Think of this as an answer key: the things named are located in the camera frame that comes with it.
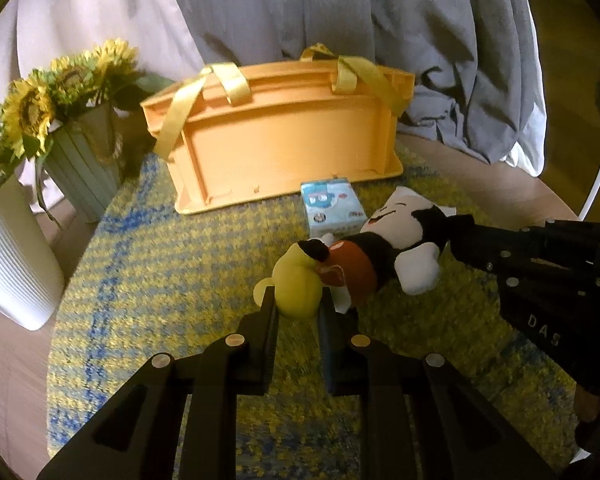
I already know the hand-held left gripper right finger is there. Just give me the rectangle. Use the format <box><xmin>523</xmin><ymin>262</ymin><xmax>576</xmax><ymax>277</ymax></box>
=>
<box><xmin>317</xmin><ymin>305</ymin><xmax>556</xmax><ymax>480</ymax></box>

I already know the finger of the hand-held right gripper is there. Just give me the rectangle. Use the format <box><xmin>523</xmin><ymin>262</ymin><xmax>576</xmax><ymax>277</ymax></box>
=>
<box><xmin>447</xmin><ymin>214</ymin><xmax>600</xmax><ymax>267</ymax></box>
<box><xmin>480</xmin><ymin>257</ymin><xmax>600</xmax><ymax>306</ymax></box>

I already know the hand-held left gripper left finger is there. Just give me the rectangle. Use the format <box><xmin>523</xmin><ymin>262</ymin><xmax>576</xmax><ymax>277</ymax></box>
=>
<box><xmin>35</xmin><ymin>282</ymin><xmax>281</xmax><ymax>480</ymax></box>

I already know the mouse plush toy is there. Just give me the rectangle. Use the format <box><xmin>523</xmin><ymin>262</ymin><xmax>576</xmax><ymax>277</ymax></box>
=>
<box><xmin>271</xmin><ymin>195</ymin><xmax>452</xmax><ymax>319</ymax></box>

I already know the orange crate with yellow handles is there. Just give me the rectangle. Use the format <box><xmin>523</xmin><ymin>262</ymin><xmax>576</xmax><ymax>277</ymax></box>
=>
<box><xmin>140</xmin><ymin>42</ymin><xmax>417</xmax><ymax>216</ymax></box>

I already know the person's right hand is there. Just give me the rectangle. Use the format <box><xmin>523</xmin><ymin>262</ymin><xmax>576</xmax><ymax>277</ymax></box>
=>
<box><xmin>574</xmin><ymin>387</ymin><xmax>600</xmax><ymax>461</ymax></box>

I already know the white sheer curtain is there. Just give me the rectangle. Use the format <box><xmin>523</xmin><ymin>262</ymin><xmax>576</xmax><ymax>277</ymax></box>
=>
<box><xmin>497</xmin><ymin>130</ymin><xmax>548</xmax><ymax>178</ymax></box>

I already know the white curved pole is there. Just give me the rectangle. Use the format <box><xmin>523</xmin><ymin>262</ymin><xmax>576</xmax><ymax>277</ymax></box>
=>
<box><xmin>577</xmin><ymin>50</ymin><xmax>600</xmax><ymax>221</ymax></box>

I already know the yellow blue plaid table runner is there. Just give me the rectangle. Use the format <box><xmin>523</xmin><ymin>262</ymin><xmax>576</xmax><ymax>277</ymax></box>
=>
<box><xmin>45</xmin><ymin>140</ymin><xmax>598</xmax><ymax>480</ymax></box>

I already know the blue tissue pack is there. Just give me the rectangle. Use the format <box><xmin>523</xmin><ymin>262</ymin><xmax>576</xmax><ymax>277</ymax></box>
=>
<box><xmin>300</xmin><ymin>178</ymin><xmax>367</xmax><ymax>239</ymax></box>

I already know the wide grey curtain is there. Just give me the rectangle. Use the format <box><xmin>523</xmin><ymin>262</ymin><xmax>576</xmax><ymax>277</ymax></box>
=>
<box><xmin>165</xmin><ymin>0</ymin><xmax>548</xmax><ymax>171</ymax></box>

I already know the green pot with sunflowers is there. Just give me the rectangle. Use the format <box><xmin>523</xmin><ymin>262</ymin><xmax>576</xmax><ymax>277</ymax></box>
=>
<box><xmin>2</xmin><ymin>37</ymin><xmax>177</xmax><ymax>224</ymax></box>

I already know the white ribbed pot with plant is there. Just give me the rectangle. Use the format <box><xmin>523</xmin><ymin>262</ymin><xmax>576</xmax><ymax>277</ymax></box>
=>
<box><xmin>0</xmin><ymin>105</ymin><xmax>67</xmax><ymax>332</ymax></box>

